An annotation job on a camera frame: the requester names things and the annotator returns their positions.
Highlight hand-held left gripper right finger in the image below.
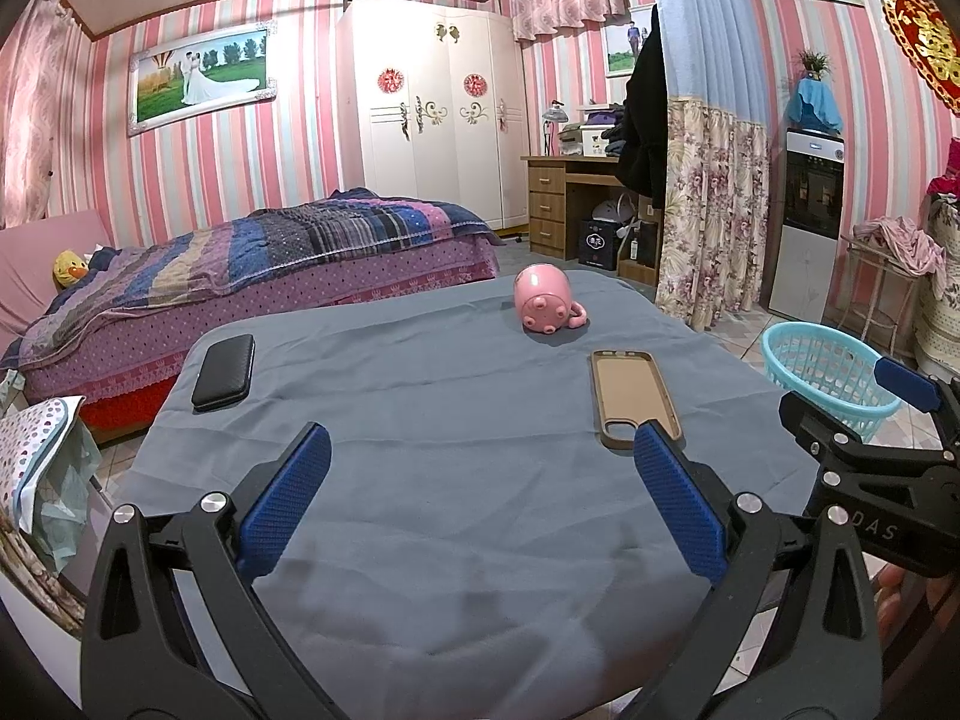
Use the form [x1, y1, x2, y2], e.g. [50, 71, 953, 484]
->
[634, 420, 886, 720]

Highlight small framed photo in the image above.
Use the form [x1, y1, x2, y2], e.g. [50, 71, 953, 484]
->
[604, 4, 652, 77]

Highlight polka dot bag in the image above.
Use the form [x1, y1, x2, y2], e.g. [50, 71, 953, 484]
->
[0, 396, 85, 533]

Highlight red gold wall decoration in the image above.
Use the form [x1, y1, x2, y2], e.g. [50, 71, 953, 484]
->
[881, 0, 960, 117]

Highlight blue floral curtain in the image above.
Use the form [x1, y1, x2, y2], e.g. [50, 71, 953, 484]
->
[645, 0, 773, 331]

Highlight black hanging coat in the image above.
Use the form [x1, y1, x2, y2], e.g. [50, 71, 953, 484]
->
[616, 4, 668, 207]

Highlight desk lamp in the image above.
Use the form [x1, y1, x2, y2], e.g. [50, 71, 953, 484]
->
[541, 101, 569, 158]

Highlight bed with purple sheet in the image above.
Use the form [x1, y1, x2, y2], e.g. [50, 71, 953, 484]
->
[0, 187, 507, 443]

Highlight person's right hand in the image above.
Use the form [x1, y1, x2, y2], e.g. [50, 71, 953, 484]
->
[876, 562, 927, 642]

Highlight framed wedding photo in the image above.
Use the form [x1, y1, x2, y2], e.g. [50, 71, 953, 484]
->
[126, 19, 272, 137]

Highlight black zip case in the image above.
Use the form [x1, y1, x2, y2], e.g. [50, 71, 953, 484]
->
[191, 334, 256, 413]

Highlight black box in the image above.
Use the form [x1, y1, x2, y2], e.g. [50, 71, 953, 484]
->
[577, 217, 625, 271]

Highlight pink window curtain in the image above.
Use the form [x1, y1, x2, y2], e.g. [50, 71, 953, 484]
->
[0, 0, 95, 230]

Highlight striped patchwork blanket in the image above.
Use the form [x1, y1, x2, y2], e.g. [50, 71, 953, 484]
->
[0, 187, 507, 368]

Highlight white storage box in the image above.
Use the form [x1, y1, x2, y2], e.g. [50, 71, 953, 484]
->
[559, 124, 612, 158]

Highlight cream patterned cover cloth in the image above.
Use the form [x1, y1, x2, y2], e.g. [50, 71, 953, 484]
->
[911, 270, 960, 383]

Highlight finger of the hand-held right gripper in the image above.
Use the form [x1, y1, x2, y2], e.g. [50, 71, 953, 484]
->
[874, 356, 960, 425]
[778, 388, 908, 482]

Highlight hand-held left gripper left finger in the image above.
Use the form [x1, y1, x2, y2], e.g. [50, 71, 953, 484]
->
[81, 422, 353, 720]

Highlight grey tablecloth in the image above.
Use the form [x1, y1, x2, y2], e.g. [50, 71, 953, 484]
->
[112, 270, 826, 720]

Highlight light blue plastic basket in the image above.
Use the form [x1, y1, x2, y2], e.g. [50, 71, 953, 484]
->
[761, 322, 905, 442]

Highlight pink clothes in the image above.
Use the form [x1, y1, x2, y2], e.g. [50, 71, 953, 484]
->
[855, 216, 947, 278]

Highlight pile of folded clothes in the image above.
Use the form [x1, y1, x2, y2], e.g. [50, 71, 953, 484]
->
[592, 109, 627, 158]

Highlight brown phone case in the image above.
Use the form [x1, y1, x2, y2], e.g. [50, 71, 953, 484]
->
[590, 349, 685, 453]

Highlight blue cloth cover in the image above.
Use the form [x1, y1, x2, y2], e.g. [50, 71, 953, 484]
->
[785, 75, 845, 134]

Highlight water dispenser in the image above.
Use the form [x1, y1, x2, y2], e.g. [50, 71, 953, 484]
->
[766, 127, 845, 323]

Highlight teal plastic bag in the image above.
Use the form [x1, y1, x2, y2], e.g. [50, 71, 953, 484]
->
[30, 420, 102, 578]

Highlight white wardrobe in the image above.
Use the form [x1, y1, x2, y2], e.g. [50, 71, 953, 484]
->
[335, 0, 532, 230]

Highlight wooden desk with drawers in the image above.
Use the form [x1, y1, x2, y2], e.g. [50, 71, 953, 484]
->
[521, 154, 665, 286]

